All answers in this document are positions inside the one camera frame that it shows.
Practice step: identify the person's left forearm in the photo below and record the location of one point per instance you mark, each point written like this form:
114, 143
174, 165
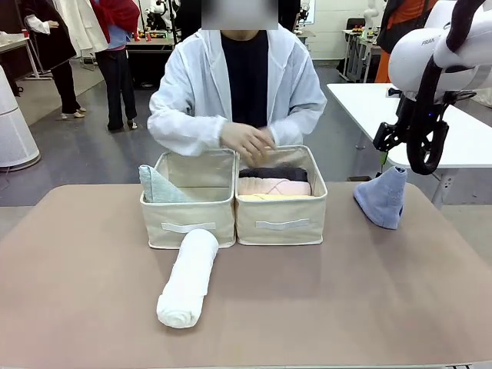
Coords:
296, 125

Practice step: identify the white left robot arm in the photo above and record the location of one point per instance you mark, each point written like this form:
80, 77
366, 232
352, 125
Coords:
15, 130

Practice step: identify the white board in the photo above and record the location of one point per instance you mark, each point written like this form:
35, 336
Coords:
308, 11

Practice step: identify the blue towel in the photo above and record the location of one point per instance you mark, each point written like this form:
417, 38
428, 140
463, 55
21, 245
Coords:
380, 203

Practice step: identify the bystander in black dress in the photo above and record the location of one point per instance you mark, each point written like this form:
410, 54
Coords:
54, 46

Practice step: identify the white side table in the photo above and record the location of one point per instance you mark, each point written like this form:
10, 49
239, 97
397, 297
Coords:
357, 104

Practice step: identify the pale green towel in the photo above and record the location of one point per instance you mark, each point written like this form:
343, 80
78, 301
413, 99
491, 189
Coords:
157, 188

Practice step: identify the dark grey towel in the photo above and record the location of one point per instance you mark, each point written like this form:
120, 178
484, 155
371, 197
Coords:
276, 173

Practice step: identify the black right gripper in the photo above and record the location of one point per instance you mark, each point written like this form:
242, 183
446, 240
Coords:
403, 113

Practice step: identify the beige fabric storage bin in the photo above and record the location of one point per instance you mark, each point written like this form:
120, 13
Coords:
280, 211
184, 215

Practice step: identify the dark background table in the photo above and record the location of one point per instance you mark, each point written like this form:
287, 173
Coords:
150, 65

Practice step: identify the pink towel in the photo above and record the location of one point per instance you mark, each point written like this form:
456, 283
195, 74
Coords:
261, 186

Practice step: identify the yellow towel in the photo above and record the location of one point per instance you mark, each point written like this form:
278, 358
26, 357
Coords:
276, 197

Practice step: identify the person in white jacket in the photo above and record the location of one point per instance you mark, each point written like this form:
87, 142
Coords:
192, 88

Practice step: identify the bystander in red sweater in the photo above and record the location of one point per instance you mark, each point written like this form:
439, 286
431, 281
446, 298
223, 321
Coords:
119, 77

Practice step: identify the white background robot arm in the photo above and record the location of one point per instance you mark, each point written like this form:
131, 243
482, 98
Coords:
371, 11

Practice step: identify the background robot on frame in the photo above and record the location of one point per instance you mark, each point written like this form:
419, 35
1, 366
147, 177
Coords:
157, 9

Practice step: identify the light background table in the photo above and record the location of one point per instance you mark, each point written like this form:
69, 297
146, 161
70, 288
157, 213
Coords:
11, 45

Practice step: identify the person's left hand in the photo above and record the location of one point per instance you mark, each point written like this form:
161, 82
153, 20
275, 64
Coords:
271, 140

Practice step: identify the bystander in orange trousers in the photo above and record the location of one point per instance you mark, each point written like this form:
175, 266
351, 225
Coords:
399, 23

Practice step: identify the person's right hand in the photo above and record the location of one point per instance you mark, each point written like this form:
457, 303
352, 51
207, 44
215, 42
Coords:
242, 140

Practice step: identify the grey background desk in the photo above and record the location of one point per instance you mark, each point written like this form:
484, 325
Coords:
355, 38

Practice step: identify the person's right forearm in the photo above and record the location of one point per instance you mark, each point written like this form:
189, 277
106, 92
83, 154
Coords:
184, 134

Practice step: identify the white rolled towel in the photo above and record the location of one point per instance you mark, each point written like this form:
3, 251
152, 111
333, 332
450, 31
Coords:
184, 280

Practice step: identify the small red cup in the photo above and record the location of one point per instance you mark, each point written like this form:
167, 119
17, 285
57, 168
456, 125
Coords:
26, 34

